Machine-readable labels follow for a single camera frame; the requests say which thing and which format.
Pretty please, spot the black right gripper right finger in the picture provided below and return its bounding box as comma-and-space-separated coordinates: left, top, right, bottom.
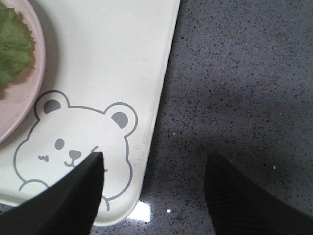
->
204, 153, 313, 235

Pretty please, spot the cream bear print tray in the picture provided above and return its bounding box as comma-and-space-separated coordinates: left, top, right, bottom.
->
0, 0, 180, 226

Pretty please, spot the pink round plate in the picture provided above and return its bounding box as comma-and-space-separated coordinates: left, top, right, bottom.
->
0, 0, 46, 142

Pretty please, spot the green lettuce leaf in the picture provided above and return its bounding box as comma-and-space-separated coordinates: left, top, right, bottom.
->
0, 3, 35, 99

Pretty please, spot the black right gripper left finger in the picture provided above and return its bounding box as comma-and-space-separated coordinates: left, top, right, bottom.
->
0, 152, 103, 235

